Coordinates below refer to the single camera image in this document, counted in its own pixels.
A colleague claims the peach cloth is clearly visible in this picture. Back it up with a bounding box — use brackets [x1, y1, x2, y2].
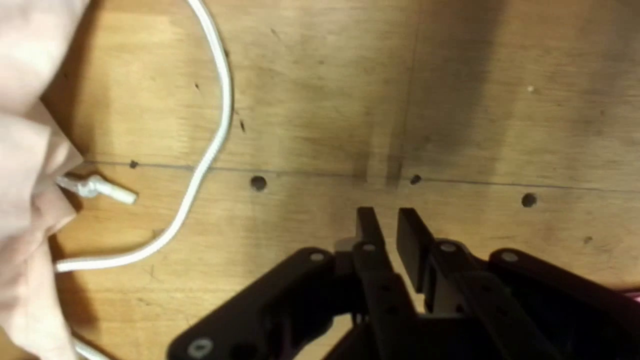
[0, 0, 88, 360]

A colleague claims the thin white cord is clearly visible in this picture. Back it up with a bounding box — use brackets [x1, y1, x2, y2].
[52, 0, 237, 360]

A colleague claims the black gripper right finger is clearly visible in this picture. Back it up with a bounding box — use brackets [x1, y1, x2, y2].
[396, 208, 561, 360]

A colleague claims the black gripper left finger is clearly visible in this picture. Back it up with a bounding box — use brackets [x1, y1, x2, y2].
[355, 208, 423, 360]

